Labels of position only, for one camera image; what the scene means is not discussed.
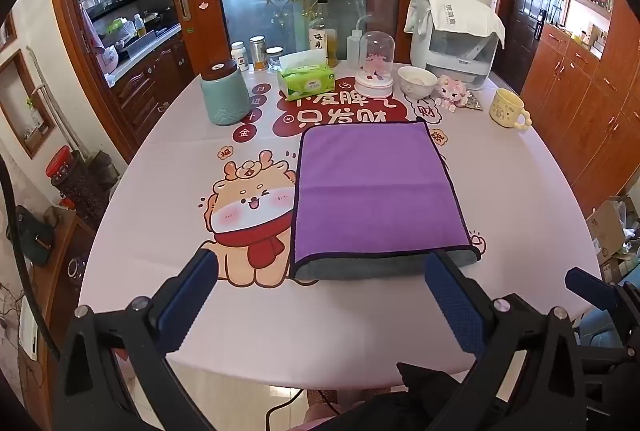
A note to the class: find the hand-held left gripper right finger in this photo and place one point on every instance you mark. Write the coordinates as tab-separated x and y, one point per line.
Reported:
452	306

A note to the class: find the wooden wall frame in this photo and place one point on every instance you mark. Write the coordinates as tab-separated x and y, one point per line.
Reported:
15	76

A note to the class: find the pink plush toy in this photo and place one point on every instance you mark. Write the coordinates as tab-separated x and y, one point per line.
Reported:
452	92

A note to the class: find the amber jar with metal lid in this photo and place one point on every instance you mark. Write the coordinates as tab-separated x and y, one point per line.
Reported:
257	53

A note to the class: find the white squeeze bottle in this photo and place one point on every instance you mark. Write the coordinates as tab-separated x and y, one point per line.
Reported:
355	48

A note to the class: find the white bowl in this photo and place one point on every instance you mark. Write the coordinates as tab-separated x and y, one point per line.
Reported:
417	81

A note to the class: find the purple towel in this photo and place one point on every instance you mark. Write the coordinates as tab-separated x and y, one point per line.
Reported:
375	191

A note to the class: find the person's dark clothing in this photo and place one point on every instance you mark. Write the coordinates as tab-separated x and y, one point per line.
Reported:
435	391

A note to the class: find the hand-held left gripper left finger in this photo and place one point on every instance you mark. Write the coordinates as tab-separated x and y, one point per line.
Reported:
187	306

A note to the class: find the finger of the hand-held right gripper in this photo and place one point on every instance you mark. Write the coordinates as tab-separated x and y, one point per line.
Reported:
592	283

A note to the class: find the teal ceramic jar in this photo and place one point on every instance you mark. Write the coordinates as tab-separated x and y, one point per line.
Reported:
225	96

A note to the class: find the yellow mug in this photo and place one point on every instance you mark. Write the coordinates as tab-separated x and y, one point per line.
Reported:
506	110

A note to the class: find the wooden shelf cabinet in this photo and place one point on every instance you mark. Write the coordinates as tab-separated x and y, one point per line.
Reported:
595	76

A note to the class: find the small clear glass jar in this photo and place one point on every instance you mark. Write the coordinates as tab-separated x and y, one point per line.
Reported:
274	60

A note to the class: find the black bag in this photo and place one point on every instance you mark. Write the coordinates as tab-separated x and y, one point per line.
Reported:
35	236

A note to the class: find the dark wooden entrance door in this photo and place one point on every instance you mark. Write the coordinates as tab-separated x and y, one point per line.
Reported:
525	21

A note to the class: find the white cloth cover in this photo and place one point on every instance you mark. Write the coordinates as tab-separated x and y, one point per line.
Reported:
460	13

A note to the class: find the cardboard box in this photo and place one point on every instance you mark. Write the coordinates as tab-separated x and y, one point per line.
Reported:
607	226

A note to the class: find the red-lidded glass jar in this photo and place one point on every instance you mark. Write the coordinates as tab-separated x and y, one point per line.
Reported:
75	181

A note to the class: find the white pill bottle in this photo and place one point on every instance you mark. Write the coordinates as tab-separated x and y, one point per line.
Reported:
240	58

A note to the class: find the green tissue pack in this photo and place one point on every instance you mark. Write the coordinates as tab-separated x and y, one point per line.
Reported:
307	78

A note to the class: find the glass bottle with white label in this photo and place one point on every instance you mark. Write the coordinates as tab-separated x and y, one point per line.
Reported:
321	36

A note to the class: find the white countertop appliance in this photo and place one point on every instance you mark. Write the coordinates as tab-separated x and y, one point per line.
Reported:
457	56

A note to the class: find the glass dome ornament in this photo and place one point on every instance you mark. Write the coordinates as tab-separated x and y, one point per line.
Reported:
375	63

